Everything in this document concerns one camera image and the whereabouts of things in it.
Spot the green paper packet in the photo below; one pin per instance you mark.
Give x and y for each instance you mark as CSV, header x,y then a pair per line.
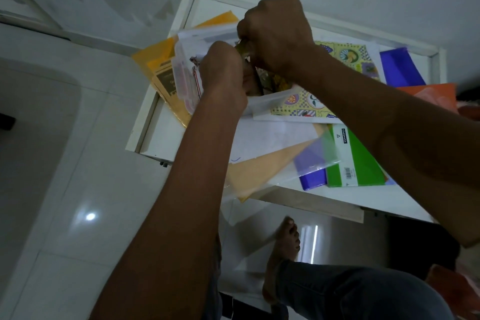
x,y
362,160

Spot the person's left forearm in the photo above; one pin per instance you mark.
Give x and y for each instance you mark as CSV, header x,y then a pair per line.
x,y
180,218

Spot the person's right hand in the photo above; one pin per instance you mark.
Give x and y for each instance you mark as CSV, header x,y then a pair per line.
x,y
279,31

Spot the yellow envelope with dark print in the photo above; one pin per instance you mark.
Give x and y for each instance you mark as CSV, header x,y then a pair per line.
x,y
168,85

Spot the colourful patterned paper sheet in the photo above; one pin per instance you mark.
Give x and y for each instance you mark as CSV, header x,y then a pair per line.
x,y
348,57

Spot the tan paper sheet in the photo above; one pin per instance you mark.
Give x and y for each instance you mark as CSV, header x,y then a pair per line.
x,y
255,173

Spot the person's left hand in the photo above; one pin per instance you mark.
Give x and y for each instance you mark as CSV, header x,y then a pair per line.
x,y
221,68

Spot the person's left fingers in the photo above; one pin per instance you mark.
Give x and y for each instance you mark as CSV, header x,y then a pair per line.
x,y
253,83

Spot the person's leg in jeans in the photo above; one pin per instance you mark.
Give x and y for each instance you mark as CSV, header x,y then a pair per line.
x,y
356,293

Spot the orange paper sheet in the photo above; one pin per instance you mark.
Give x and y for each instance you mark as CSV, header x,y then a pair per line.
x,y
435,93

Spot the person's bare foot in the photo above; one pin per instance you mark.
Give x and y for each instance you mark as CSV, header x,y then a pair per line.
x,y
283,248

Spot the yellow paper sheet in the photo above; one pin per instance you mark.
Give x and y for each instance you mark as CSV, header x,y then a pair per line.
x,y
157,51

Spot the small golden brown packet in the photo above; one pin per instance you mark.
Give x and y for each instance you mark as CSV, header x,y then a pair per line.
x,y
272,82

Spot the clear plastic zip bag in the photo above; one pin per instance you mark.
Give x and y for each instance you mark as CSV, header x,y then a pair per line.
x,y
187,68

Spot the white paper sheet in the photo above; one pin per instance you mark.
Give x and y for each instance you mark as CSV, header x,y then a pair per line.
x,y
270,136

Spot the blue paper sheet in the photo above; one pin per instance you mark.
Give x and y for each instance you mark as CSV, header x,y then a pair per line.
x,y
399,66

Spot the person's right fingers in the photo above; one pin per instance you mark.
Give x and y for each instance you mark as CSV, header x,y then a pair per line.
x,y
246,33

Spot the black object on floor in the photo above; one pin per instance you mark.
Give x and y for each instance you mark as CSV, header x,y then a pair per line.
x,y
7,121

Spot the purple paper packet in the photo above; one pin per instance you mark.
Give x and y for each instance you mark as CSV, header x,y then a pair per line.
x,y
311,177

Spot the person's right forearm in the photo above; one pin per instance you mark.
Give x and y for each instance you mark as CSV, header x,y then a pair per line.
x,y
405,136

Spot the white table with raised rim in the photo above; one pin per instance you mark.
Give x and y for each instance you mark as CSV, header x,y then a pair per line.
x,y
165,136

